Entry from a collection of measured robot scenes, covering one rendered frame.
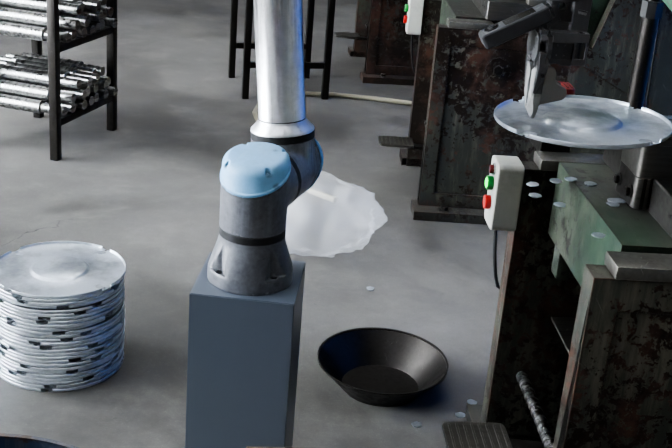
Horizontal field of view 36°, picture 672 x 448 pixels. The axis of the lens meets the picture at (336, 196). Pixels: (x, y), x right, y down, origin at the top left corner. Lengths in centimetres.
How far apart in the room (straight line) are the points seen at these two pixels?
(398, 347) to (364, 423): 29
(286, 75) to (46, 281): 80
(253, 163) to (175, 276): 119
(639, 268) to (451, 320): 123
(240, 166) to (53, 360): 80
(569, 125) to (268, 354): 64
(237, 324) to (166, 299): 98
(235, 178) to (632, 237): 65
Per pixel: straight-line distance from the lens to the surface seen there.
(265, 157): 176
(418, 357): 249
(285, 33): 181
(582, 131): 171
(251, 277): 178
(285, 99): 183
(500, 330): 215
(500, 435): 202
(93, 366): 238
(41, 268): 240
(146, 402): 234
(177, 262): 297
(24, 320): 232
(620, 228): 172
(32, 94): 381
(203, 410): 190
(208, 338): 182
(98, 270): 239
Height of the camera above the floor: 125
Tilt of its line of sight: 21 degrees down
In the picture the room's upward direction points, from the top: 5 degrees clockwise
